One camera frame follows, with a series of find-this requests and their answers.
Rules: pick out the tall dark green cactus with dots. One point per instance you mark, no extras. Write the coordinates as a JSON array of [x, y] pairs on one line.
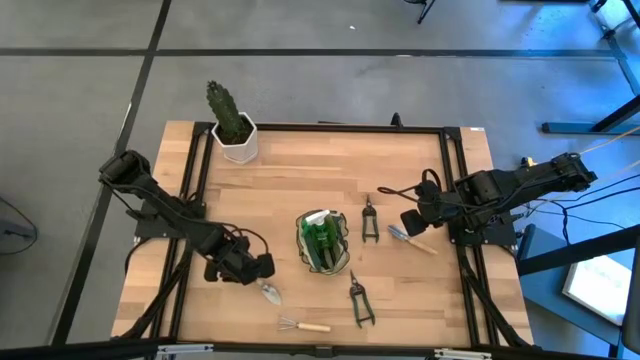
[[225, 112]]

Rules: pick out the white hexagonal planter pot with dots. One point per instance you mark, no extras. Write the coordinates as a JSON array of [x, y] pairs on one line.
[[245, 150]]

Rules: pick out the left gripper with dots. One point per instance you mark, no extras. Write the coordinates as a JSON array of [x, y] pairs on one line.
[[240, 260]]

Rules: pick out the green plastic spray bottle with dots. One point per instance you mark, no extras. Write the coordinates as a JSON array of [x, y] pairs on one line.
[[320, 235]]

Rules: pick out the yellow power strip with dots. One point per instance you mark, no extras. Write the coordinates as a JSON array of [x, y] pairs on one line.
[[526, 161]]

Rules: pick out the black rig crossbar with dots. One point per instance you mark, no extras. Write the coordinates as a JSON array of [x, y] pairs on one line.
[[75, 350]]

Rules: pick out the white floor panel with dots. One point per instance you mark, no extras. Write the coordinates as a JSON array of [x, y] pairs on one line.
[[595, 290]]

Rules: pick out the black table edge clamp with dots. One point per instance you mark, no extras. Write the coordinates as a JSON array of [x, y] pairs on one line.
[[396, 120]]

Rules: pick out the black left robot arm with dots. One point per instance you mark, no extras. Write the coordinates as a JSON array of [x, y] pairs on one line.
[[165, 205]]

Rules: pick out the grey round floor object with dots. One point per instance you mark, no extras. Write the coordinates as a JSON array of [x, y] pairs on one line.
[[10, 232]]

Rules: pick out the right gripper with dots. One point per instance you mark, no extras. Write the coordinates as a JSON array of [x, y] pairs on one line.
[[430, 205]]

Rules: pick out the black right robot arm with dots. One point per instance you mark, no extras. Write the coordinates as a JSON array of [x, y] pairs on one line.
[[525, 182]]

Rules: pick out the dark blue floor stand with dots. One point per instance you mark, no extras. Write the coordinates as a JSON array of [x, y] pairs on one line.
[[540, 295]]

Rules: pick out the silver aluminium bracket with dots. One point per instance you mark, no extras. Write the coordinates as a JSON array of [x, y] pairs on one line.
[[185, 350], [462, 354]]

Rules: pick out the cream canvas gardening bag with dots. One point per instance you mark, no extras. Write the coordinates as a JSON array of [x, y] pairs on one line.
[[342, 257]]

